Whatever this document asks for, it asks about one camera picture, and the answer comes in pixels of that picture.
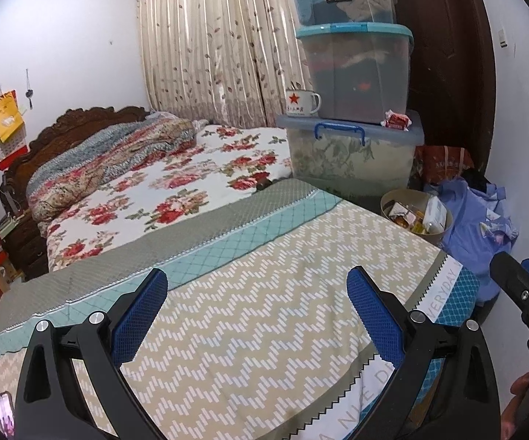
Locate beige trash bin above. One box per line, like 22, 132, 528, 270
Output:
380, 189, 453, 245

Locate folded patterned blanket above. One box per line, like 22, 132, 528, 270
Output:
26, 112, 197, 224

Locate right hand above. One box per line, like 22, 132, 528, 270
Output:
500, 372, 529, 440

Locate yellow red wall calendar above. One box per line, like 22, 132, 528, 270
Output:
0, 91, 29, 172

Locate white enamel star mug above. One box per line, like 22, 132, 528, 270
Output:
285, 89, 322, 117

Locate red small packet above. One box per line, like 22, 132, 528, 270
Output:
381, 110, 412, 131

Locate floral bed sheet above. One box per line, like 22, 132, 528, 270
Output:
47, 125, 291, 271

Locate beige leaf-pattern curtain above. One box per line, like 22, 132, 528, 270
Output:
137, 0, 311, 128

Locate hanging keys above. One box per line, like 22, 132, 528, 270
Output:
25, 70, 34, 109

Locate smartphone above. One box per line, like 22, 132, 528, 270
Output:
0, 391, 15, 439

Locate blue-lid clear storage box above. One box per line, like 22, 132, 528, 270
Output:
276, 111, 425, 199

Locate dark wooden door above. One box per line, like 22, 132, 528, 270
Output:
396, 0, 496, 172

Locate blue cloth bundle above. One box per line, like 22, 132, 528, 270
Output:
425, 177, 519, 305

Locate zigzag patterned bed quilt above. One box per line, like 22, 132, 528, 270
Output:
0, 179, 478, 439

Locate teal-lid storage box middle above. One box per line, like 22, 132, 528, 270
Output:
296, 22, 414, 124

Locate orange red snack bags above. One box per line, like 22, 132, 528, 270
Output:
415, 145, 474, 185

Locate carved wooden headboard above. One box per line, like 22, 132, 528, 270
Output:
0, 106, 149, 281

